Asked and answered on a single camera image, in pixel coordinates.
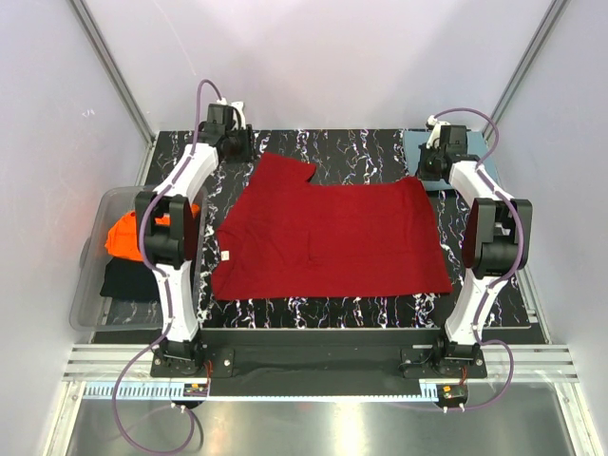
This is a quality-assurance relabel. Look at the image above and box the red t-shirt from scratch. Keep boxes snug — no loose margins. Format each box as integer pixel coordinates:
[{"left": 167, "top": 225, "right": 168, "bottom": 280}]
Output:
[{"left": 211, "top": 152, "right": 452, "bottom": 300}]

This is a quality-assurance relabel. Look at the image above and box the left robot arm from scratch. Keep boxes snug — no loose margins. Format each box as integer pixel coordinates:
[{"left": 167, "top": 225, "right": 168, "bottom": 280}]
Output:
[{"left": 135, "top": 99, "right": 253, "bottom": 376}]

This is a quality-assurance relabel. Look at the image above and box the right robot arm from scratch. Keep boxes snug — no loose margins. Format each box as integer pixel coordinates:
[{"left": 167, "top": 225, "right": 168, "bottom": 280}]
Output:
[{"left": 416, "top": 117, "right": 533, "bottom": 377}]

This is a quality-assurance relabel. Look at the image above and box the folded blue t-shirt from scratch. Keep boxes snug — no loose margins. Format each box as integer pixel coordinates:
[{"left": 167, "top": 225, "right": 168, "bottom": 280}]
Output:
[{"left": 403, "top": 129, "right": 498, "bottom": 192}]

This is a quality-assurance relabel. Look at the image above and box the orange t-shirt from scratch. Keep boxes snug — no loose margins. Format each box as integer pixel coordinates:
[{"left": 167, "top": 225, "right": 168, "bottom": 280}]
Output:
[{"left": 104, "top": 204, "right": 200, "bottom": 263}]

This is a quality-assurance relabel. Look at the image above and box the black t-shirt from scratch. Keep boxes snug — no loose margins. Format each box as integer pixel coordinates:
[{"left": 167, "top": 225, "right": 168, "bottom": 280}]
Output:
[{"left": 100, "top": 257, "right": 160, "bottom": 302}]

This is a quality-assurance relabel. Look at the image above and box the clear plastic bin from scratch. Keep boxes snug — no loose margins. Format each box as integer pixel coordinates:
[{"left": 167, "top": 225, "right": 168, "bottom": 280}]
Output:
[{"left": 69, "top": 186, "right": 207, "bottom": 332}]

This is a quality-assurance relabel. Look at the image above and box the right small circuit board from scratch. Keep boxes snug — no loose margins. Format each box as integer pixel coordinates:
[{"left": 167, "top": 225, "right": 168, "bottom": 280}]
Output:
[{"left": 439, "top": 384, "right": 468, "bottom": 402}]

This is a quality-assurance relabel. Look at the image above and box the small circuit board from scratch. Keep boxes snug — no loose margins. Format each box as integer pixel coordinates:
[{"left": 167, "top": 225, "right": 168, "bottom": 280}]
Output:
[
  {"left": 439, "top": 384, "right": 468, "bottom": 402},
  {"left": 183, "top": 382, "right": 209, "bottom": 397}
]

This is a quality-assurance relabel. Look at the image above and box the left small circuit board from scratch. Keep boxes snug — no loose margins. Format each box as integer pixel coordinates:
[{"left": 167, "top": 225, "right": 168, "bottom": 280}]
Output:
[{"left": 183, "top": 382, "right": 209, "bottom": 397}]

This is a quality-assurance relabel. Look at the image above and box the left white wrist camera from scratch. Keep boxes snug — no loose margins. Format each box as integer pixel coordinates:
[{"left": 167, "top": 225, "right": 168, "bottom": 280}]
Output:
[{"left": 217, "top": 98, "right": 247, "bottom": 129}]

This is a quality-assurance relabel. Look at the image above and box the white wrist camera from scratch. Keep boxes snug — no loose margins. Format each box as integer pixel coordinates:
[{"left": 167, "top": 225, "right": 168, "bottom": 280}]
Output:
[
  {"left": 217, "top": 98, "right": 247, "bottom": 129},
  {"left": 426, "top": 115, "right": 449, "bottom": 149}
]

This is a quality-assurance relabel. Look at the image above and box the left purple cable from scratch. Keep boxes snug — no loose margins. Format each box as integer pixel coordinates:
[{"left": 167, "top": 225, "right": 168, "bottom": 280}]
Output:
[{"left": 111, "top": 79, "right": 229, "bottom": 455}]

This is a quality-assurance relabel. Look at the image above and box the purple cable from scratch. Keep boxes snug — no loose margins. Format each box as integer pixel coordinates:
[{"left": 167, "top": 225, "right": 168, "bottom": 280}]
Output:
[
  {"left": 111, "top": 79, "right": 229, "bottom": 455},
  {"left": 427, "top": 107, "right": 526, "bottom": 409}
]

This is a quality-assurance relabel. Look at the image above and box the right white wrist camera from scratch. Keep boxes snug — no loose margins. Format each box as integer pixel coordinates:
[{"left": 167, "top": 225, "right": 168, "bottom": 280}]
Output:
[{"left": 426, "top": 115, "right": 449, "bottom": 149}]

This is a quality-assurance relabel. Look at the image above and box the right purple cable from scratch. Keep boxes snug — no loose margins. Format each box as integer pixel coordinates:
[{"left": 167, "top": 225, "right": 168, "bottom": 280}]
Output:
[{"left": 427, "top": 107, "right": 526, "bottom": 409}]

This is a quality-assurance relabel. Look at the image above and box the left aluminium frame post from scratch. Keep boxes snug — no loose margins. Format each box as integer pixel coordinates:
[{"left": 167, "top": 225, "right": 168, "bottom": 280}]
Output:
[{"left": 67, "top": 0, "right": 156, "bottom": 145}]

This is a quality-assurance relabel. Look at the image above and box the aluminium frame post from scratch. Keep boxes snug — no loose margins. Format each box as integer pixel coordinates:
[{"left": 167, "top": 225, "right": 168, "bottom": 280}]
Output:
[
  {"left": 491, "top": 0, "right": 570, "bottom": 124},
  {"left": 67, "top": 0, "right": 156, "bottom": 145}
]

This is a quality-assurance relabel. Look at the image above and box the right aluminium frame post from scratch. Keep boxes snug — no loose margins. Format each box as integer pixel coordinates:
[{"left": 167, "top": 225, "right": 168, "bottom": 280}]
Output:
[{"left": 491, "top": 0, "right": 570, "bottom": 124}]

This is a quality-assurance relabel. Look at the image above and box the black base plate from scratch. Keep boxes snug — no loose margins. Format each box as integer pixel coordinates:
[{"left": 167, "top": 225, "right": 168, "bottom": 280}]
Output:
[{"left": 150, "top": 329, "right": 509, "bottom": 390}]

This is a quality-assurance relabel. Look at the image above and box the grey slotted cable duct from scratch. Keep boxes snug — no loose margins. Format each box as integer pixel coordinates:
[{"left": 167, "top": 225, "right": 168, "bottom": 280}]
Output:
[{"left": 84, "top": 381, "right": 441, "bottom": 403}]

